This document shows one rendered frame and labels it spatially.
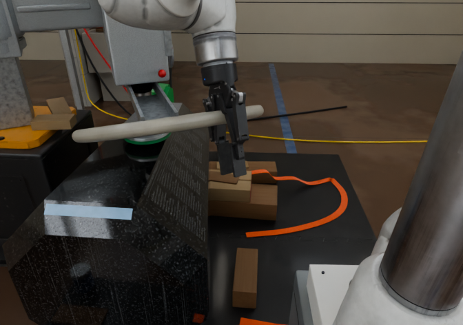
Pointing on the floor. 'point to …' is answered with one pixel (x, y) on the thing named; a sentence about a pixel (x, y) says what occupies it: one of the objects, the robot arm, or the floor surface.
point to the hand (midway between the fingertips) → (231, 160)
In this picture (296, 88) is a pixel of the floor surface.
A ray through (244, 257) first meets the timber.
